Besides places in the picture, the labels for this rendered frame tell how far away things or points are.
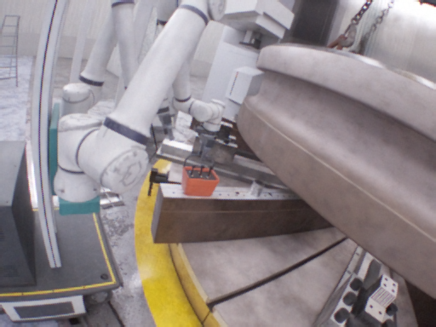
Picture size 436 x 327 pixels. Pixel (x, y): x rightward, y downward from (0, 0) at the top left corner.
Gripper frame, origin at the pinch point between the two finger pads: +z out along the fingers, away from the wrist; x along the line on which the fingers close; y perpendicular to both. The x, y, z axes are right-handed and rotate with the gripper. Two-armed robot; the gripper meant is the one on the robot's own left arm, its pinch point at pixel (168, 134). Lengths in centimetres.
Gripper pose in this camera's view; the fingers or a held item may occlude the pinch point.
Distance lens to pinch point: 144.1
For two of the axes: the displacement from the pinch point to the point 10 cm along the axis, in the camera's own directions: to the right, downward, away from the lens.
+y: 8.9, -3.1, 3.3
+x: -4.3, -3.8, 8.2
